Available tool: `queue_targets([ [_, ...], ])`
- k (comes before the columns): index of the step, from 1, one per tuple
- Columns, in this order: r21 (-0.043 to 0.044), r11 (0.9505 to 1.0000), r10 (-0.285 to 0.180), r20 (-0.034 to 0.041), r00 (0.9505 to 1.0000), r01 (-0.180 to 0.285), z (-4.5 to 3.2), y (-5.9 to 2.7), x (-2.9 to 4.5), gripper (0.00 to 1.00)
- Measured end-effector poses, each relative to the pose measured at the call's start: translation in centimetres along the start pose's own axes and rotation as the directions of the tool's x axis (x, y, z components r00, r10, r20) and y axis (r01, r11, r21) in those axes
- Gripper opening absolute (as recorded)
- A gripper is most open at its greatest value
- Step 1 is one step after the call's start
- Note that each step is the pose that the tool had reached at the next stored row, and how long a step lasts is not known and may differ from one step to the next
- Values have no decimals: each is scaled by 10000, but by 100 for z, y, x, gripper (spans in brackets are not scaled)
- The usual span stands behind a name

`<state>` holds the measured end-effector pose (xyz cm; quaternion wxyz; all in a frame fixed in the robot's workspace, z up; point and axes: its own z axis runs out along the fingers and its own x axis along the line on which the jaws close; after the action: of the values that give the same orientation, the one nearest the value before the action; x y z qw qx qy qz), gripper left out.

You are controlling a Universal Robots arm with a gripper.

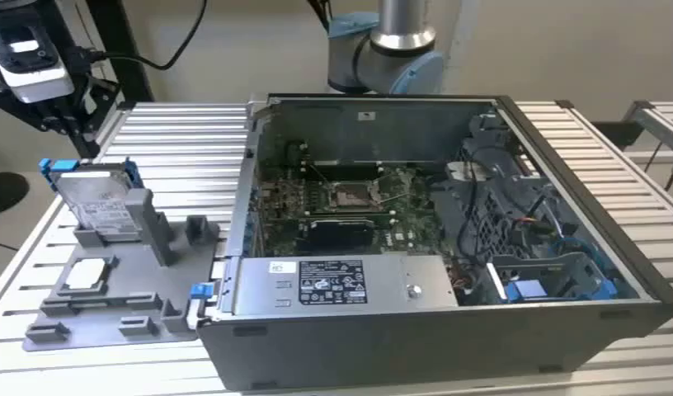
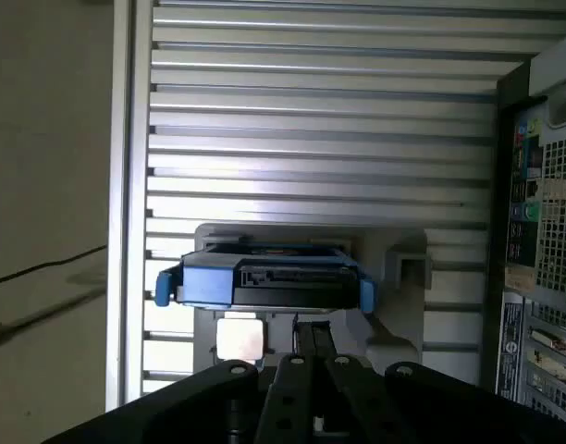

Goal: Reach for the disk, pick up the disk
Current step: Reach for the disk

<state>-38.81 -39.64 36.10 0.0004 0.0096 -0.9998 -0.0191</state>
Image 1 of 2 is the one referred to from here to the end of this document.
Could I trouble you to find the blue disk carrier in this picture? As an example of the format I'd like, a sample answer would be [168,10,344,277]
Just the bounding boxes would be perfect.
[506,280,550,304]

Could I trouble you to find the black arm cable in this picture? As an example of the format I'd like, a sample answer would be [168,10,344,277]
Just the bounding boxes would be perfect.
[306,0,338,22]

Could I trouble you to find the black cable inside case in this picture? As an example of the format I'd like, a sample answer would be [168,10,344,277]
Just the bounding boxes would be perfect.
[446,156,515,266]

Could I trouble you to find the black power wire bundle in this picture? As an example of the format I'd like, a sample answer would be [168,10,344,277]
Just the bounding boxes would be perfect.
[511,193,562,249]

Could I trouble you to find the black metal post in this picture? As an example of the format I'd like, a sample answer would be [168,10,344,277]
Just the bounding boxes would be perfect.
[75,0,157,104]

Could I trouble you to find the black graphics card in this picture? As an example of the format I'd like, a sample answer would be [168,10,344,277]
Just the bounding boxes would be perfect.
[307,218,379,254]

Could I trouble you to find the black round stand base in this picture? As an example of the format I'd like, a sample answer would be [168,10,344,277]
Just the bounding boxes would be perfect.
[0,172,32,218]

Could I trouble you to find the black hanging cable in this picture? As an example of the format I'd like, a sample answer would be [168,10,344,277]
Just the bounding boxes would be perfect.
[88,0,209,72]

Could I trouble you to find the grey metal drive cage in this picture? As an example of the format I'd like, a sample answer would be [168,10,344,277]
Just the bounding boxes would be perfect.
[431,113,642,307]

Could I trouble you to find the metal slat side table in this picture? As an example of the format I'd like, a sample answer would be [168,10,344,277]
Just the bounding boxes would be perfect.
[620,100,673,167]

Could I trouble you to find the green motherboard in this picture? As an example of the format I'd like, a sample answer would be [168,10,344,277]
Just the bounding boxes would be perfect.
[256,164,455,259]

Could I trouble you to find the black RAM slot bank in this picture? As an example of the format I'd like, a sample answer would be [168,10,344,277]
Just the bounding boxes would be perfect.
[312,162,384,182]

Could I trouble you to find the blue wire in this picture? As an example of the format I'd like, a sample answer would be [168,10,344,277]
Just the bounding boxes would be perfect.
[551,233,611,274]

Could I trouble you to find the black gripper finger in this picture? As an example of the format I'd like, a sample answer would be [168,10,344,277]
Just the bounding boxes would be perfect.
[0,84,60,134]
[49,75,123,160]

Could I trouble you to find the CPU socket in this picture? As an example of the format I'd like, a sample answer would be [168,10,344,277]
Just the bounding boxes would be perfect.
[328,180,380,210]

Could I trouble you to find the silver CPU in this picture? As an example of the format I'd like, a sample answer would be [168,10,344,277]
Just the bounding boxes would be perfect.
[65,259,111,288]

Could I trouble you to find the hard disk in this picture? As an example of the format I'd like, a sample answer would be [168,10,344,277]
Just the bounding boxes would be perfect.
[37,156,147,244]

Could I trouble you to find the grey plastic parts rack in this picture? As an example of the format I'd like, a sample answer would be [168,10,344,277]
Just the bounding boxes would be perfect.
[21,189,223,353]

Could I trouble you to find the open dark grey PC case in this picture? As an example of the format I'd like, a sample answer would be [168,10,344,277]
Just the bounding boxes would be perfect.
[196,92,673,391]

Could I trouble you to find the silver power supply with label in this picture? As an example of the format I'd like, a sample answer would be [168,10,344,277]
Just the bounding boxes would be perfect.
[231,254,462,318]

